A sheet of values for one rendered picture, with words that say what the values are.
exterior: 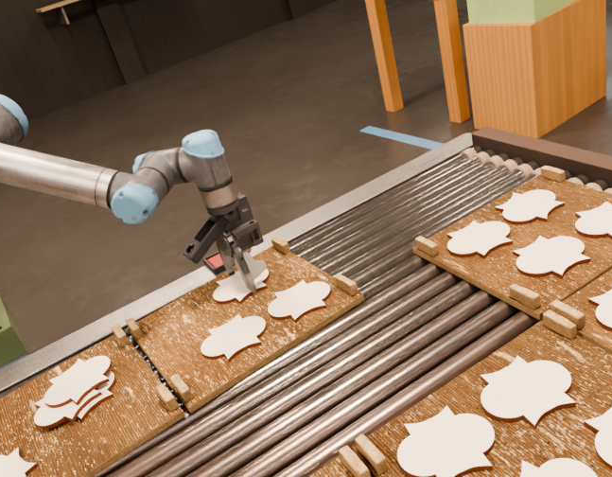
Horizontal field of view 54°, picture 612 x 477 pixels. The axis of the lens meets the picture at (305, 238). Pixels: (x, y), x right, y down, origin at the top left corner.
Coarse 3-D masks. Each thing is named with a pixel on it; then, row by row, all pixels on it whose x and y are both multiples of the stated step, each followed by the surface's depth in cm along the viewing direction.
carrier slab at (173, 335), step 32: (256, 256) 147; (288, 256) 144; (288, 288) 132; (160, 320) 134; (192, 320) 131; (224, 320) 128; (288, 320) 122; (320, 320) 120; (160, 352) 124; (192, 352) 121; (256, 352) 116; (192, 384) 113; (224, 384) 111
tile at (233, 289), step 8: (264, 272) 138; (224, 280) 140; (232, 280) 139; (240, 280) 138; (256, 280) 136; (264, 280) 136; (224, 288) 137; (232, 288) 136; (240, 288) 135; (256, 288) 133; (264, 288) 134; (216, 296) 135; (224, 296) 134; (232, 296) 133; (240, 296) 132; (248, 296) 133
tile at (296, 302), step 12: (300, 288) 129; (312, 288) 128; (324, 288) 127; (276, 300) 128; (288, 300) 127; (300, 300) 125; (312, 300) 124; (324, 300) 125; (276, 312) 124; (288, 312) 123; (300, 312) 122
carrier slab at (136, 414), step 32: (96, 352) 129; (128, 352) 127; (32, 384) 125; (128, 384) 117; (0, 416) 119; (32, 416) 116; (96, 416) 112; (128, 416) 109; (160, 416) 107; (0, 448) 111; (32, 448) 109; (64, 448) 107; (96, 448) 105; (128, 448) 103
